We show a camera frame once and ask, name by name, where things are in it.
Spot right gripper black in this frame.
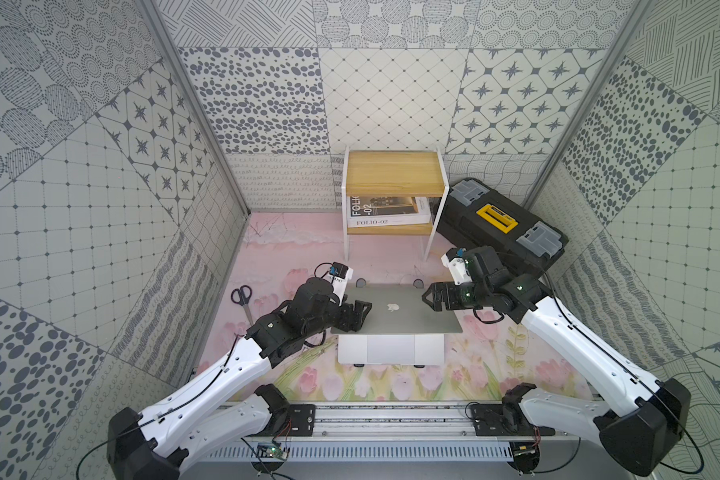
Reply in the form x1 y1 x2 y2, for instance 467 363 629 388
422 281 491 311

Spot silver laptop computer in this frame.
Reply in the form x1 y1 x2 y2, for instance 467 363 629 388
332 284 463 368

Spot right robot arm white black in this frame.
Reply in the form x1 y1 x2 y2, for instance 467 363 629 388
422 246 691 477

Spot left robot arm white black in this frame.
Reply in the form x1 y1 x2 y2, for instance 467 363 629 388
106 277 372 479

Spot grey folding laptop stand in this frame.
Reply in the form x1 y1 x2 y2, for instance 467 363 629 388
338 279 439 368

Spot pink floral table mat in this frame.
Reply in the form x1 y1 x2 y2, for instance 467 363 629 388
198 213 592 402

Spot black toolbox with yellow latch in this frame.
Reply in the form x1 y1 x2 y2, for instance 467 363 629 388
437 178 569 277

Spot Folio magazine book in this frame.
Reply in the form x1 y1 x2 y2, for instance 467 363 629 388
347 197 431 228

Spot left green circuit board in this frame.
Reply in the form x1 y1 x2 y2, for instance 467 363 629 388
256 443 289 462

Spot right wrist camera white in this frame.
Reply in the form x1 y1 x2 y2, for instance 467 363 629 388
441 248 472 285

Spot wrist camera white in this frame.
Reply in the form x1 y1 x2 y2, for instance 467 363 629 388
327 262 354 302
441 248 472 285

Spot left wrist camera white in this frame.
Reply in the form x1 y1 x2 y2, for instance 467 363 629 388
327 262 354 302

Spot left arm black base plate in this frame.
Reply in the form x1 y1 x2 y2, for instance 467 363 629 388
258 404 316 439

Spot black handled scissors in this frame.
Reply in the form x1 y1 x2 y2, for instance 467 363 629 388
230 285 254 326

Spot aluminium mounting rail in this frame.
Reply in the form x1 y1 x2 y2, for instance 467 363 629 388
231 393 607 446

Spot wooden shelf with white frame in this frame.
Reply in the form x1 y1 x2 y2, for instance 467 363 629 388
340 149 450 260

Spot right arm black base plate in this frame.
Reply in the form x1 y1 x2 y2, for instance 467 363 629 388
464 402 556 438

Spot white vented cable duct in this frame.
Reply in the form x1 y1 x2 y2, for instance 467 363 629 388
206 442 514 463

